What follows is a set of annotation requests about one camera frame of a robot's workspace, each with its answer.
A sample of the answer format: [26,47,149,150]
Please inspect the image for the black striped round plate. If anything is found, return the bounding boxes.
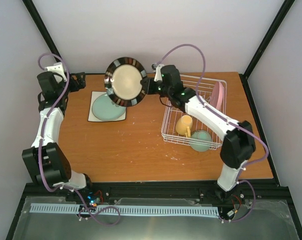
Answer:
[104,57,147,108]

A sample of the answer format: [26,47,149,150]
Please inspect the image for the green flower plate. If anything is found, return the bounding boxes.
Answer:
[91,93,126,122]

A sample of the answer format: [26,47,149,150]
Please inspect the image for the white square plate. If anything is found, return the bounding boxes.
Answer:
[88,91,126,122]

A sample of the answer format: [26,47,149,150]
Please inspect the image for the yellow mug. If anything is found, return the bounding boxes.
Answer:
[175,115,193,138]

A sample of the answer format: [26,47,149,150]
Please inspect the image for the pink plate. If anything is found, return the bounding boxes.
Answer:
[209,81,224,110]

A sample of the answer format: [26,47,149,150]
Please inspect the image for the green ceramic bowl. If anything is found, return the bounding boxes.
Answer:
[189,130,212,152]

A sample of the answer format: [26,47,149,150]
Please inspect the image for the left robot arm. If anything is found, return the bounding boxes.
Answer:
[22,67,95,202]

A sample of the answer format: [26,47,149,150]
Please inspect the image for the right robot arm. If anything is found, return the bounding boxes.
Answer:
[140,65,256,192]

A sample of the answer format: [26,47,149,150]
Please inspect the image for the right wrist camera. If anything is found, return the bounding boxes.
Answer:
[152,63,164,82]

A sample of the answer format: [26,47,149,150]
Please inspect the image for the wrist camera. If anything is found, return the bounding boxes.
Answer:
[152,63,164,82]
[44,62,66,78]

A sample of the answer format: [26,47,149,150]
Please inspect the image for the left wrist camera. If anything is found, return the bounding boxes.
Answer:
[44,62,66,78]

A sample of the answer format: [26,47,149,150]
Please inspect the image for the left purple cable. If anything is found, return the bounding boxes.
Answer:
[38,52,91,201]

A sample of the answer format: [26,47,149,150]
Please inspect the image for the left black frame post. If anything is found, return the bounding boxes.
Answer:
[22,0,70,77]

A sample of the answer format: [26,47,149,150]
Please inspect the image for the black frame post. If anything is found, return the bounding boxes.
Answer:
[243,0,295,80]
[22,0,70,77]

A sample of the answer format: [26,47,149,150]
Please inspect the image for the floor purple cable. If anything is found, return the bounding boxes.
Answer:
[78,197,121,226]

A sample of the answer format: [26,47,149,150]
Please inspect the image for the light blue cable duct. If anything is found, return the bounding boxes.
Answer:
[29,203,219,218]

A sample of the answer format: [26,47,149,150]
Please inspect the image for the right black frame post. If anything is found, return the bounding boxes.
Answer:
[243,0,295,80]

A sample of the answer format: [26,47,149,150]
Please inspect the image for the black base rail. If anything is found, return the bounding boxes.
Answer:
[25,180,289,204]

